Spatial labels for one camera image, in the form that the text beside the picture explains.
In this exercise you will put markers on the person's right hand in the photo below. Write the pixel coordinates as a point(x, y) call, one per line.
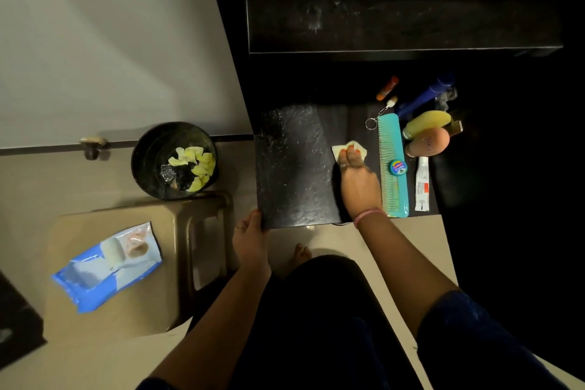
point(361, 191)

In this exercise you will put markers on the person's left hand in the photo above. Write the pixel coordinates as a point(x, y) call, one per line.
point(249, 241)

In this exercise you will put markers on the teal wide-tooth comb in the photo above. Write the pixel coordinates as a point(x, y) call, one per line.
point(395, 193)

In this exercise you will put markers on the colourful round-capped tube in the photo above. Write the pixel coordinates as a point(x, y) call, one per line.
point(398, 167)

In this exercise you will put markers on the white wet wipe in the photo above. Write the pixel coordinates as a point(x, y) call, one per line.
point(338, 151)

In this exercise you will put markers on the white tube with red label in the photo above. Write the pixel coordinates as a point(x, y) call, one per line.
point(422, 188)

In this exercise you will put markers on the pink makeup sponge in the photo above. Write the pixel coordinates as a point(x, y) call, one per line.
point(429, 142)

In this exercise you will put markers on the metal keyring with white charm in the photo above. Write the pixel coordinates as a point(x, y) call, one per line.
point(390, 103)

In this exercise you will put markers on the yellow makeup sponge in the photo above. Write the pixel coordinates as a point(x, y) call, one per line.
point(429, 122)

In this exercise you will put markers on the orange lip balm stick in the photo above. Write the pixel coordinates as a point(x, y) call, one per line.
point(387, 88)

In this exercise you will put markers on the blue plastic bottle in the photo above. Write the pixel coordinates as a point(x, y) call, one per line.
point(420, 99)

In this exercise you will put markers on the person's left forearm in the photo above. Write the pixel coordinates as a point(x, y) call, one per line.
point(215, 335)

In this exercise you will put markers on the person's right forearm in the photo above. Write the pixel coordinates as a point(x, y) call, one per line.
point(402, 271)

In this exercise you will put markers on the person's bare foot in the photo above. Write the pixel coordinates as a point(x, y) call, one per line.
point(301, 253)

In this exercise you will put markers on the person's dark trousers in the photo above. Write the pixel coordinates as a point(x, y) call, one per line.
point(320, 335)

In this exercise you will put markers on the pink wrist thread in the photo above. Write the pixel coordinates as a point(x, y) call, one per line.
point(368, 215)

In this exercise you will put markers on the yellow crumpled wipes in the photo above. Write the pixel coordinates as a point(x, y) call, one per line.
point(203, 165)

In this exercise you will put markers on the clear plastic wrapper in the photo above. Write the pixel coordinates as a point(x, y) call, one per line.
point(168, 173)

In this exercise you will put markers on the beige plastic stool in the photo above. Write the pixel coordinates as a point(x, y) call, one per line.
point(151, 289)

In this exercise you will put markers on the black round waste bin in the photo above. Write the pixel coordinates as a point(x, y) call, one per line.
point(146, 165)

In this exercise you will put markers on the metal cabinet hinge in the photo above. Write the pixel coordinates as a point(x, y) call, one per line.
point(450, 95)

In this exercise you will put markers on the blue wet wipes pack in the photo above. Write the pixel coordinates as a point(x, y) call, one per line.
point(91, 280)

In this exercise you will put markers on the dark cabinet shelf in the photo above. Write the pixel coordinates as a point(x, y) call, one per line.
point(402, 24)

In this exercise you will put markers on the blue patterned left sleeve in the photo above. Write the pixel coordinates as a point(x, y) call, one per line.
point(153, 384)

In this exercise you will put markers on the blue patterned sleeve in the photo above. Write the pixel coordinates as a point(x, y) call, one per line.
point(480, 348)
point(153, 384)

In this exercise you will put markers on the blue patterned right sleeve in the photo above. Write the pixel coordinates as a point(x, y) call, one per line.
point(480, 348)

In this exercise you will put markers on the dark furniture piece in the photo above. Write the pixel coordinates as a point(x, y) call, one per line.
point(16, 325)

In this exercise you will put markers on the pale cabinet door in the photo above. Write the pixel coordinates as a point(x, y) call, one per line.
point(91, 38)

